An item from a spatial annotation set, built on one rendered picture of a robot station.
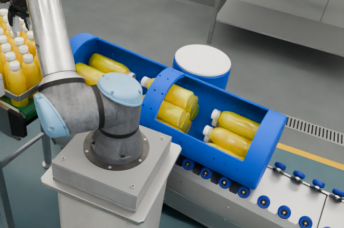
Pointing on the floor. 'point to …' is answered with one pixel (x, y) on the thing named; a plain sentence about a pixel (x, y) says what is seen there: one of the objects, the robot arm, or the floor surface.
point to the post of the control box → (6, 215)
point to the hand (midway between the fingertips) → (20, 30)
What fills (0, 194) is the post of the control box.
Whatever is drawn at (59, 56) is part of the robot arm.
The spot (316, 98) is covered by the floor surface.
